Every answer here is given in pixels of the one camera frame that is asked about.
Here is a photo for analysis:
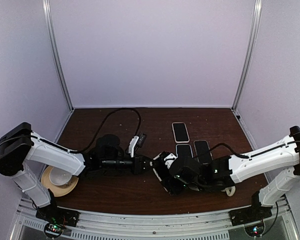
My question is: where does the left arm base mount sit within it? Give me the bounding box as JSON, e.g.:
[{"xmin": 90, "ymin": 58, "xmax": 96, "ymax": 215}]
[{"xmin": 35, "ymin": 208, "xmax": 80, "ymax": 239}]

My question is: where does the left aluminium corner post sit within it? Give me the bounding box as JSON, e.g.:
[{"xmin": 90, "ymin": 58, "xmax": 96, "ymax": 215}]
[{"xmin": 42, "ymin": 0, "xmax": 74, "ymax": 112}]

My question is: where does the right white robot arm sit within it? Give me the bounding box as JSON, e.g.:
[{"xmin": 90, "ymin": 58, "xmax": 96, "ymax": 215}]
[{"xmin": 164, "ymin": 126, "xmax": 300, "ymax": 221}]

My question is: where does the dark phone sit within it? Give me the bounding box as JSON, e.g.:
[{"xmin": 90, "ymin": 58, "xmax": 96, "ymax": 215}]
[
  {"xmin": 173, "ymin": 123, "xmax": 189, "ymax": 142},
  {"xmin": 153, "ymin": 154, "xmax": 172, "ymax": 186}
]

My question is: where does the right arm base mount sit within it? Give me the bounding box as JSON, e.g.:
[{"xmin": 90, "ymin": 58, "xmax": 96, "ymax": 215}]
[{"xmin": 229, "ymin": 206, "xmax": 272, "ymax": 238}]

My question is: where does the right aluminium corner post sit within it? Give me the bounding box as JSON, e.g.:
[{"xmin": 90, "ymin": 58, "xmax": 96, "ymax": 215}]
[{"xmin": 231, "ymin": 0, "xmax": 263, "ymax": 112}]

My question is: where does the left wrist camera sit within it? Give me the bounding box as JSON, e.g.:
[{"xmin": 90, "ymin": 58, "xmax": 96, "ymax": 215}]
[{"xmin": 127, "ymin": 133, "xmax": 147, "ymax": 158}]

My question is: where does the purple phone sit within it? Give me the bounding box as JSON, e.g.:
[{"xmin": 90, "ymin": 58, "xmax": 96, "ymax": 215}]
[
  {"xmin": 176, "ymin": 145, "xmax": 194, "ymax": 160},
  {"xmin": 193, "ymin": 140, "xmax": 214, "ymax": 165}
]

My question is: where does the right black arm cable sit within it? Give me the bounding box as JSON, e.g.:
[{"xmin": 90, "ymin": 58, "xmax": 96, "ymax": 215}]
[{"xmin": 193, "ymin": 142, "xmax": 251, "ymax": 161}]

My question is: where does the cream ribbed mug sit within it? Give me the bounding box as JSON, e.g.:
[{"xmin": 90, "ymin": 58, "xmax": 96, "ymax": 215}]
[{"xmin": 222, "ymin": 186, "xmax": 236, "ymax": 197}]

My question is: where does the white bowl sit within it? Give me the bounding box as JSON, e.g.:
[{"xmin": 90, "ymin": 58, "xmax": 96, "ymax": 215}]
[{"xmin": 49, "ymin": 167, "xmax": 73, "ymax": 186}]

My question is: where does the aluminium corner post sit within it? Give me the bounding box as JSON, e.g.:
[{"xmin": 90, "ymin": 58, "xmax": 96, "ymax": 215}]
[
  {"xmin": 42, "ymin": 0, "xmax": 74, "ymax": 112},
  {"xmin": 231, "ymin": 0, "xmax": 263, "ymax": 112}
]

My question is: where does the tan saucer plate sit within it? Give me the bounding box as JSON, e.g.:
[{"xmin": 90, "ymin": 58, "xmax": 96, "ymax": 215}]
[{"xmin": 40, "ymin": 166, "xmax": 79, "ymax": 197}]

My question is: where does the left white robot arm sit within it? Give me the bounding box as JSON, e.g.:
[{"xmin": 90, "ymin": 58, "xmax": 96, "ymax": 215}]
[{"xmin": 0, "ymin": 122, "xmax": 151, "ymax": 222}]

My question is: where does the pinkish beige phone case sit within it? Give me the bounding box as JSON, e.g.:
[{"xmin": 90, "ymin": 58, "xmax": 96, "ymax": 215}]
[{"xmin": 171, "ymin": 121, "xmax": 191, "ymax": 144}]

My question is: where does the light blue phone case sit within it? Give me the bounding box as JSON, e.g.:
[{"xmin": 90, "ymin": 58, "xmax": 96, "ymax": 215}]
[{"xmin": 175, "ymin": 144, "xmax": 195, "ymax": 161}]

